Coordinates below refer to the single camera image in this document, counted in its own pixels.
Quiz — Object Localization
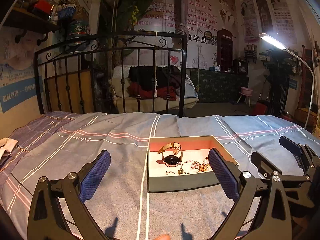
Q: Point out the gold chain jewelry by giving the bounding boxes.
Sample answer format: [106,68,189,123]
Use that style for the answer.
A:
[193,156,212,173]

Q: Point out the beige leather strap watch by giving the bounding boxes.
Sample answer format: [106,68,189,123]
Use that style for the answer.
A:
[157,142,183,167]

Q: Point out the person's left hand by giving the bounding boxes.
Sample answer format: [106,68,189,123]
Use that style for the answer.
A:
[153,234,171,240]

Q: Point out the pink stool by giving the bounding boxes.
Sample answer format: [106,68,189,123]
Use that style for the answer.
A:
[236,87,253,107]

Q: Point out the pale green open box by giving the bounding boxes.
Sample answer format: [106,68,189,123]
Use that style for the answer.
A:
[148,135,239,193]

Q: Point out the small silver earrings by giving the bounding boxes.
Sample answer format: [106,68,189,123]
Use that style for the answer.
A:
[177,168,189,175]

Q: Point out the white hanging swing chair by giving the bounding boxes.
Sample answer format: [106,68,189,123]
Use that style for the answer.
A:
[111,64,200,113]

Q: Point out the green patterned counter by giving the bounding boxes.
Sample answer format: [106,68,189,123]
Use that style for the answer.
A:
[188,68,249,103]

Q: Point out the white floor lamp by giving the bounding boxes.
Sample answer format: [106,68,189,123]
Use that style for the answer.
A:
[259,33,315,129]

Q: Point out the red telephone booth cabinet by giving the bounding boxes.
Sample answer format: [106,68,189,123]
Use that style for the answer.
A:
[216,29,233,72]

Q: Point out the blue face poster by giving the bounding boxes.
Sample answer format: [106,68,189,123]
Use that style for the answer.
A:
[1,27,42,113]

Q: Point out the black iron bed frame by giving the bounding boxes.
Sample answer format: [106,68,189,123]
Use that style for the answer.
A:
[34,31,187,116]

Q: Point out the wooden wall shelf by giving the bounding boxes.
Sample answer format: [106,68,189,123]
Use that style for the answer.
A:
[3,7,58,46]

